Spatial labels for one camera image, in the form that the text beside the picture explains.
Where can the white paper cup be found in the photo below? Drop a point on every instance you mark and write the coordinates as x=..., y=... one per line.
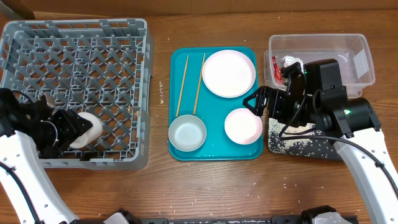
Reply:
x=94, y=132

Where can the small white round plate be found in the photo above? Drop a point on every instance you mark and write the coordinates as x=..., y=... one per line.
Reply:
x=242, y=126

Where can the wooden chopstick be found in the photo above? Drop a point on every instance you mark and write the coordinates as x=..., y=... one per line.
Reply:
x=199, y=84
x=182, y=86

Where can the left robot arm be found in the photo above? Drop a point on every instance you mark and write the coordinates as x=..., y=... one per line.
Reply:
x=27, y=130

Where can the white paper napkin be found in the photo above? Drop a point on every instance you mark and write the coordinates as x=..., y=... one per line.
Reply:
x=290, y=60

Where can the red food wrapper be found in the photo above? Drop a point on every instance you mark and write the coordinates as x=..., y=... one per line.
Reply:
x=277, y=71

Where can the grey plastic dishwasher rack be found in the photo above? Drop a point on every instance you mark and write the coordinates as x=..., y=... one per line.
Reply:
x=100, y=66

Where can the teal plastic serving tray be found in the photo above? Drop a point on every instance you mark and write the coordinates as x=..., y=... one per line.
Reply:
x=211, y=109

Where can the black plastic tray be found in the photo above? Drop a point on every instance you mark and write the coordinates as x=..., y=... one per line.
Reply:
x=298, y=143

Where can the pile of rice grains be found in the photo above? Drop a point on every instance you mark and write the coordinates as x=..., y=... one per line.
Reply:
x=289, y=141

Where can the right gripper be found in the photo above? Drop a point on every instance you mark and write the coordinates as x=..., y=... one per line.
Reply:
x=275, y=104

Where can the grey metal bowl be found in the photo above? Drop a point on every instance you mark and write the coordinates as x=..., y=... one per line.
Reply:
x=187, y=133

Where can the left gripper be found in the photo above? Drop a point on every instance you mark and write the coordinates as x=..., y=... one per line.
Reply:
x=72, y=122

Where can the large white round plate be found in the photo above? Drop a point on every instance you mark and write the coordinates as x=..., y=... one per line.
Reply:
x=228, y=73

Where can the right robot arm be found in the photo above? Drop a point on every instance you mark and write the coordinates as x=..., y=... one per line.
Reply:
x=315, y=105

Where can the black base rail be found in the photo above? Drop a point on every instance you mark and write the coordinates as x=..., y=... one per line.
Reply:
x=288, y=219

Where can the clear plastic waste bin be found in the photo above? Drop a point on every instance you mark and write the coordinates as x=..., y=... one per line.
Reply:
x=350, y=50

